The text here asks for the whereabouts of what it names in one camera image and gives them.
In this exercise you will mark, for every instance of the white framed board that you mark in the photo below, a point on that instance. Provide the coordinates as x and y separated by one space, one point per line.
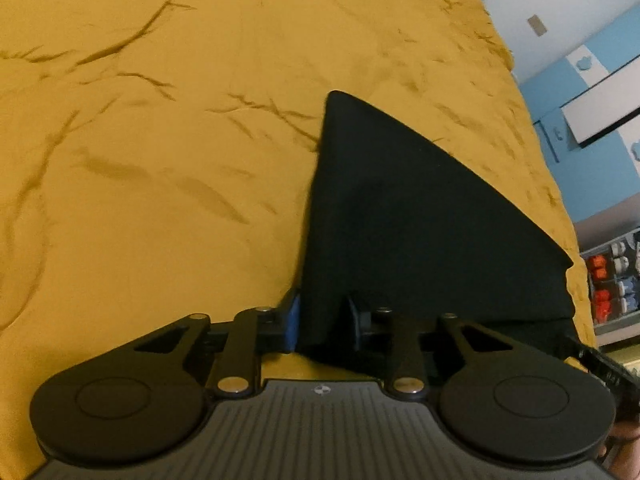
605 110

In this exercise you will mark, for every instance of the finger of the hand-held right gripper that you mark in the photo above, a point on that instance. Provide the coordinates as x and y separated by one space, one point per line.
600 365

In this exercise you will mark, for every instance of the sock storage organizer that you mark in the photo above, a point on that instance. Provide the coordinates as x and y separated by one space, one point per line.
615 285

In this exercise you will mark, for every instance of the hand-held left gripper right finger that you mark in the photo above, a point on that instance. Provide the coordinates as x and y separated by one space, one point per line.
353 325

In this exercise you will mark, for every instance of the brown wall plate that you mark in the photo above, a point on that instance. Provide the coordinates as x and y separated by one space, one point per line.
536 25

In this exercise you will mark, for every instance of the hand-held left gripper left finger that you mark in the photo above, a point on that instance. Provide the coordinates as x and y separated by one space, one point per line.
294 322

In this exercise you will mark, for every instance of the black pants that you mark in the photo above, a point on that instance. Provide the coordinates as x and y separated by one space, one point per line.
415 225

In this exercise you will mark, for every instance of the yellow blanket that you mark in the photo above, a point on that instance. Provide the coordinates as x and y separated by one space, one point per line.
175 135

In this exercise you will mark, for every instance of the blue wardrobe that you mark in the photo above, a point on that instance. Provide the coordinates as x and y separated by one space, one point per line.
585 180

